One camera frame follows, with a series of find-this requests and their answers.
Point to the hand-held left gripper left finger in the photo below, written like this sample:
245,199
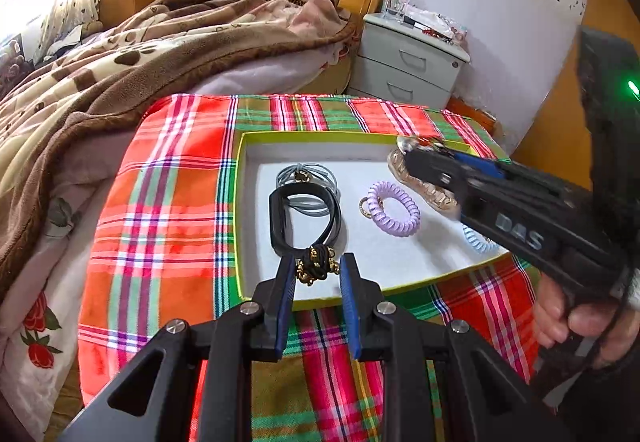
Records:
285,307

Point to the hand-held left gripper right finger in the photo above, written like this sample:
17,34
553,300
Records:
350,312

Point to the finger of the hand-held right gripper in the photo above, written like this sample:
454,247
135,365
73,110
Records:
482,167
435,172

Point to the clear pink hair claw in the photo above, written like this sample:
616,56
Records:
430,199

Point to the yellow-green shallow box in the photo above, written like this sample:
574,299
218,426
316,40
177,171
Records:
400,262

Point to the person's right hand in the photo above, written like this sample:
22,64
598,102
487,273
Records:
585,324

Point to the wooden door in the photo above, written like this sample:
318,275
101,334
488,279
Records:
555,132

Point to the grey nightstand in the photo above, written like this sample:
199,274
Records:
400,72

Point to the pink pouch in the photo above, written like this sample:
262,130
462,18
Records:
457,32

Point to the plaid cloth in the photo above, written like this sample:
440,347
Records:
175,222

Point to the white paper packet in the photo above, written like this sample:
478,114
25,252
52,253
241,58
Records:
425,15

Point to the clear glass cup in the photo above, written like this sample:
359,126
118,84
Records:
395,7

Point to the floral bed sheet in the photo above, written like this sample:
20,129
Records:
45,272

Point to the brown patterned blanket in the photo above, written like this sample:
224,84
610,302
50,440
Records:
125,72

